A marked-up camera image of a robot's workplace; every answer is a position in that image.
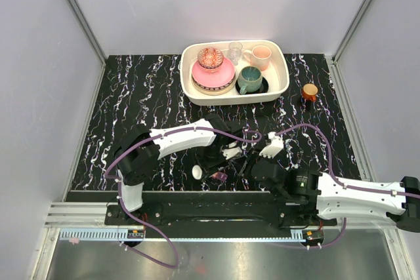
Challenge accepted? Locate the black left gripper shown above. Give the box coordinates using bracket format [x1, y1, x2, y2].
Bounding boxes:
[192, 146, 230, 181]

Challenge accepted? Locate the white pill bottle blue label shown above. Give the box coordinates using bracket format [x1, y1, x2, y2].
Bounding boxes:
[192, 165, 203, 180]

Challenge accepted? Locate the pink weekly pill organizer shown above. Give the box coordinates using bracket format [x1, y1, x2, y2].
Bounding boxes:
[211, 171, 228, 182]

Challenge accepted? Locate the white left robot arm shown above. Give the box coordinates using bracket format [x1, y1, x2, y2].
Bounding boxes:
[111, 114, 243, 225]

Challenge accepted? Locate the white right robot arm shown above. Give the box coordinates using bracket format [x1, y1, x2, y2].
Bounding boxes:
[236, 150, 419, 233]

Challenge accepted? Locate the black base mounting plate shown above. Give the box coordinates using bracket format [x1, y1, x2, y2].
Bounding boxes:
[104, 190, 339, 228]

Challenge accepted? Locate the beige striped plate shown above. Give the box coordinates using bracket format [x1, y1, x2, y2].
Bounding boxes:
[192, 78, 236, 96]

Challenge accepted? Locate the black saucer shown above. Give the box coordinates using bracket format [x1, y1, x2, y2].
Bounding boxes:
[235, 78, 269, 95]

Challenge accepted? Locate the pink plate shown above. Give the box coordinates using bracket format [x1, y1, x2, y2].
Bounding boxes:
[192, 58, 236, 88]

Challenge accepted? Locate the teal ceramic mug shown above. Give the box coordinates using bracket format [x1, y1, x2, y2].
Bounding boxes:
[236, 66, 263, 94]

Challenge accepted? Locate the orange jar wooden lid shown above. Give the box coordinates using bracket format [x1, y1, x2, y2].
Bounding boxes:
[302, 83, 318, 102]

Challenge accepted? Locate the white rectangular dish tub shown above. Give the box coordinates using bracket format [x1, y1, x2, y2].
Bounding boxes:
[179, 39, 290, 106]

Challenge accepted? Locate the red patterned glass bowl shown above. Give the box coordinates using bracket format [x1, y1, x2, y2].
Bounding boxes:
[198, 47, 224, 70]

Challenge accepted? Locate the pink ceramic mug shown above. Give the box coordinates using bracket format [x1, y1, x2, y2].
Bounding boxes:
[243, 45, 272, 71]

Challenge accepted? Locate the clear drinking glass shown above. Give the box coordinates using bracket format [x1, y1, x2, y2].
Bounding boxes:
[227, 41, 243, 66]

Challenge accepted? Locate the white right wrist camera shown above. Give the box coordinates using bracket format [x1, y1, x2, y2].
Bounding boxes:
[259, 132, 284, 159]

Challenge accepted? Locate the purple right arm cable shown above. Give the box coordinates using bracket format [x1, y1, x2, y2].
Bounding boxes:
[272, 123, 420, 250]

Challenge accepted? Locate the white slotted cable duct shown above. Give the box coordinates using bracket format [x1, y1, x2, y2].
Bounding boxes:
[59, 228, 308, 243]

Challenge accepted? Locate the aluminium frame rail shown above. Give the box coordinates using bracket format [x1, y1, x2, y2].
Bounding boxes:
[66, 0, 108, 65]

